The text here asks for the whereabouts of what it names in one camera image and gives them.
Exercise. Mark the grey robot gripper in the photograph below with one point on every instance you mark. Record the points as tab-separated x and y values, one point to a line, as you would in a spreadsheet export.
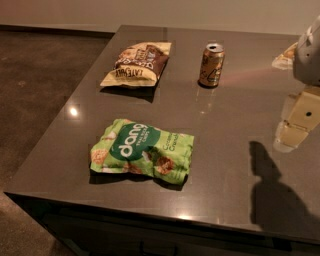
308	59

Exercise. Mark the green rice chip bag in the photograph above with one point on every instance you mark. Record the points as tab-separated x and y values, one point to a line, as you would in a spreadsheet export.
131	147

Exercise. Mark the yellow snack bag at edge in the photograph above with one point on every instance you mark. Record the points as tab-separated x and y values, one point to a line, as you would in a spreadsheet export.
284	61

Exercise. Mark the brown and cream snack bag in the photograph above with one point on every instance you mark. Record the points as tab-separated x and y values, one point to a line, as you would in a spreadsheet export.
139	65

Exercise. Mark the gold soda can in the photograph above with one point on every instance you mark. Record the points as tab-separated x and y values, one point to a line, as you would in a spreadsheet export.
211	65

